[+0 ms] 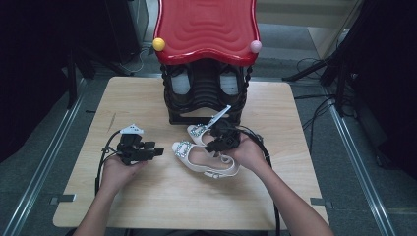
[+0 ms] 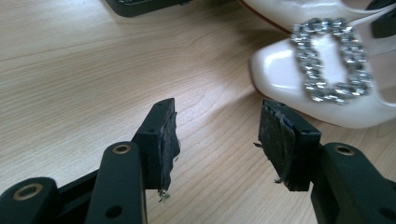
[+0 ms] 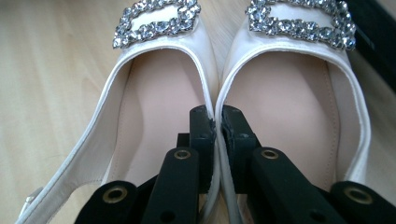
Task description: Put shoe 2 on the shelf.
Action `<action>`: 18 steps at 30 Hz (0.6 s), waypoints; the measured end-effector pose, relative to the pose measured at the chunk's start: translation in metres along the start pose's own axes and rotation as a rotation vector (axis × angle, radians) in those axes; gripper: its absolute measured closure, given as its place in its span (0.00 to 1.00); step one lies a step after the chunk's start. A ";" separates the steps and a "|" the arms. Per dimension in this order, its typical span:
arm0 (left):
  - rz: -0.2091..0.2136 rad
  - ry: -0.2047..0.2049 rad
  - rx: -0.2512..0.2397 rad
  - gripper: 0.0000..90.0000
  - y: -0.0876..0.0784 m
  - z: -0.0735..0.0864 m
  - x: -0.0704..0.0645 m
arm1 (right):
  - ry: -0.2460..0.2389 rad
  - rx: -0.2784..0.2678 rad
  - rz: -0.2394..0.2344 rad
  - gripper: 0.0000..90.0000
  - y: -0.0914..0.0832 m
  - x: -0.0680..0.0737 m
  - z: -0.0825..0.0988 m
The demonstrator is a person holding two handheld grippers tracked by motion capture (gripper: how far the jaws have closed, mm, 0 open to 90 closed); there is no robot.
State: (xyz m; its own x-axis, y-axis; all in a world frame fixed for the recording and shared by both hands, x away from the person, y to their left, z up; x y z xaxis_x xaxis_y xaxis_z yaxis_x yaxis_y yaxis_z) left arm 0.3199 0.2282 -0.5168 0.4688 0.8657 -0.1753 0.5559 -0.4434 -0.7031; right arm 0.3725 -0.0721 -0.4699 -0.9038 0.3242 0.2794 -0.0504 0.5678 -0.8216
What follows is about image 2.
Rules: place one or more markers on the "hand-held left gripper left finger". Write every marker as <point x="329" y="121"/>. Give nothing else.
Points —
<point x="155" y="146"/>

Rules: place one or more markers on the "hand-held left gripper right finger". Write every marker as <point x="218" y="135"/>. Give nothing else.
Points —
<point x="289" y="146"/>

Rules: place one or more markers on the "white slingback heeled shoe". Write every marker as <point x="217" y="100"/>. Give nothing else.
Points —
<point x="280" y="77"/>
<point x="295" y="9"/>

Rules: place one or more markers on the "red and black shoe rack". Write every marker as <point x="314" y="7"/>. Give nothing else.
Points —
<point x="140" y="9"/>

